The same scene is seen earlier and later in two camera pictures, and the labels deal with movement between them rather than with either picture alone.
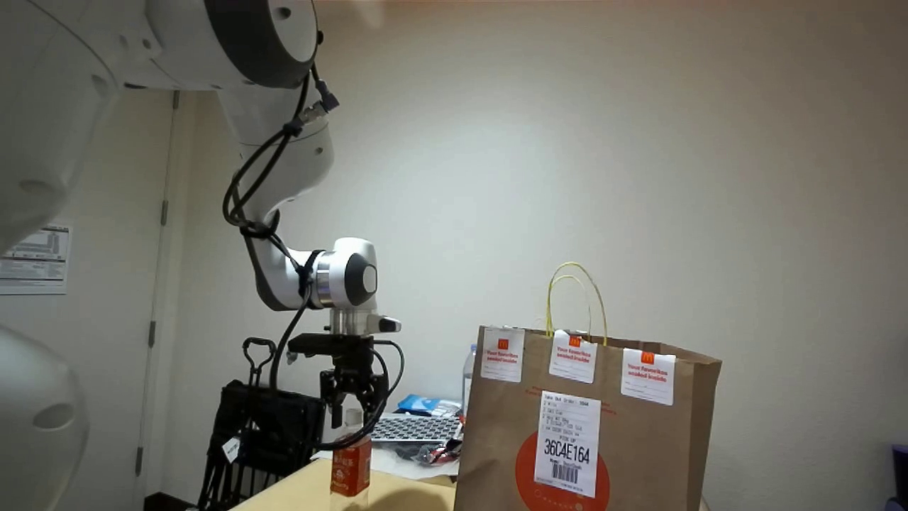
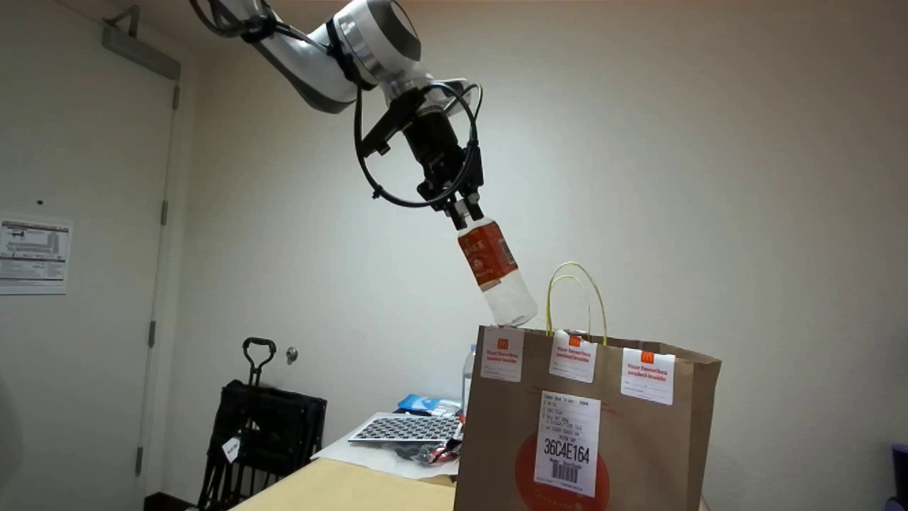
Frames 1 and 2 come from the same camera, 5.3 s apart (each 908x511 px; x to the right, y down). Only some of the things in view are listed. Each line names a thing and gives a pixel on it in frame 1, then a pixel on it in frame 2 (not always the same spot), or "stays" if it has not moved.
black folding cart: (262, 432) stays
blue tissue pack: (419, 404) stays
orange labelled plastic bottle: (351, 465) to (496, 272)
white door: (108, 315) stays
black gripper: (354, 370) to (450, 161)
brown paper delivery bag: (568, 418) stays
